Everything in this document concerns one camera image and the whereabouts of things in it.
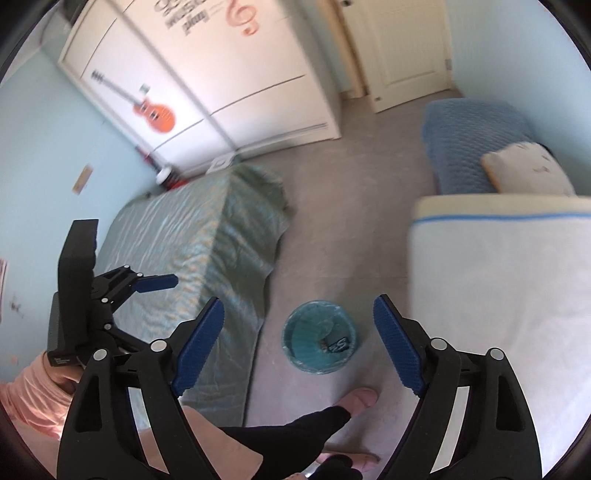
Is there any pink pajama clothing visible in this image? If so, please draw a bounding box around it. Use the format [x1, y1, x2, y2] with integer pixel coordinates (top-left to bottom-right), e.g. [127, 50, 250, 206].
[1, 353, 263, 480]

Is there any white wardrobe with guitar sticker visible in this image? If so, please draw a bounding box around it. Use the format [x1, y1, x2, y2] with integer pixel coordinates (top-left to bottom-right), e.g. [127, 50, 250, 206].
[59, 1, 341, 176]

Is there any green satin covered bed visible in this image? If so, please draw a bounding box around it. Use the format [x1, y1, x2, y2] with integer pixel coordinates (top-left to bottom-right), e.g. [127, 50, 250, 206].
[95, 164, 290, 427]

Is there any blue quilted blanket bench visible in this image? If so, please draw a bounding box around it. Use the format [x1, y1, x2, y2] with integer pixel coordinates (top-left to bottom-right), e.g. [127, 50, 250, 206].
[422, 98, 537, 195]

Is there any white bedroom door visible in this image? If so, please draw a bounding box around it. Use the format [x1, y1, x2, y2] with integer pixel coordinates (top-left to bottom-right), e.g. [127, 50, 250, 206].
[339, 0, 452, 113]

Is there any white sheet covered bed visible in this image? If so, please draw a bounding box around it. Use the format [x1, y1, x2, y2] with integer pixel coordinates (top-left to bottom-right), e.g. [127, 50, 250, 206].
[409, 194, 590, 472]

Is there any person's left hand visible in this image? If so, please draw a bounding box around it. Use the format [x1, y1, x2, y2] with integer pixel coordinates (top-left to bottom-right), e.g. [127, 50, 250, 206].
[42, 352, 84, 395]

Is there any white cat face pillow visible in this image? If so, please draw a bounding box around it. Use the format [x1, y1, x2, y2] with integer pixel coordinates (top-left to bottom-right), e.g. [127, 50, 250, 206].
[481, 142, 576, 196]

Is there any white jar by wardrobe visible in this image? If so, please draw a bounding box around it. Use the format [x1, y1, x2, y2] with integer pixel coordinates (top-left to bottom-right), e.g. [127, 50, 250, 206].
[156, 167, 173, 186]

